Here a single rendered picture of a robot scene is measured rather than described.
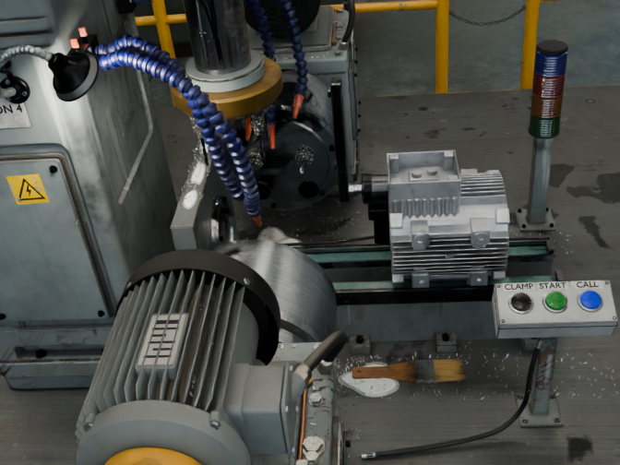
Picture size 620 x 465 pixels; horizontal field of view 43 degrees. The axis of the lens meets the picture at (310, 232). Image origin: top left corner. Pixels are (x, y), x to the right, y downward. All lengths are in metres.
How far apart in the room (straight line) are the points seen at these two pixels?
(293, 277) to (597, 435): 0.58
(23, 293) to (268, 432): 0.74
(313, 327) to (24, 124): 0.51
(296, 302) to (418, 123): 1.18
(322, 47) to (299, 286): 0.77
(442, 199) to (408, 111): 0.95
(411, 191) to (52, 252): 0.60
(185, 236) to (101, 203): 0.15
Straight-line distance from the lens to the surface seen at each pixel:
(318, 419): 0.93
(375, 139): 2.14
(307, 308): 1.12
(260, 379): 0.77
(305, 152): 1.57
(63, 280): 1.37
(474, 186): 1.39
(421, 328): 1.50
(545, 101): 1.65
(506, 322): 1.20
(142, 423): 0.71
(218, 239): 1.40
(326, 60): 1.75
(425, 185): 1.33
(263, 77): 1.27
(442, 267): 1.38
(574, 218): 1.86
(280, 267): 1.15
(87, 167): 1.22
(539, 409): 1.40
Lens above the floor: 1.87
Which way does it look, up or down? 36 degrees down
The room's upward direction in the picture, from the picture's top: 6 degrees counter-clockwise
